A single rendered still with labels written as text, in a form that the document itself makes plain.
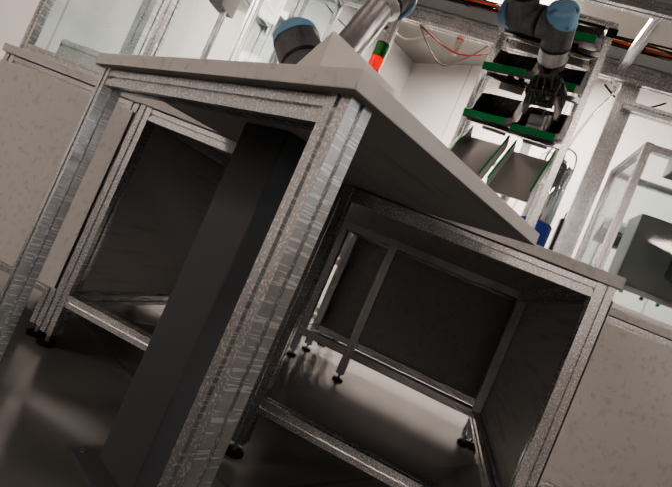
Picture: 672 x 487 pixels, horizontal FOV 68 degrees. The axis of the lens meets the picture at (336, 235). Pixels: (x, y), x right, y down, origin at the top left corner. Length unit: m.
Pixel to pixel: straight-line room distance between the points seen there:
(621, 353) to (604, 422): 0.26
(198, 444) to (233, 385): 0.08
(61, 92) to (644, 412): 2.35
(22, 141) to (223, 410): 1.52
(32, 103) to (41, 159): 0.21
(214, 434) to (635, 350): 1.75
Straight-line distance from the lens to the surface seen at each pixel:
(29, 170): 1.98
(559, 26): 1.39
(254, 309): 0.64
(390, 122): 0.69
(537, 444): 1.40
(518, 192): 1.56
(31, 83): 2.09
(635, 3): 2.56
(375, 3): 1.53
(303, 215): 0.63
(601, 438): 2.19
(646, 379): 2.20
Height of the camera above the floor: 0.64
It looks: 2 degrees up
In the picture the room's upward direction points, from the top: 23 degrees clockwise
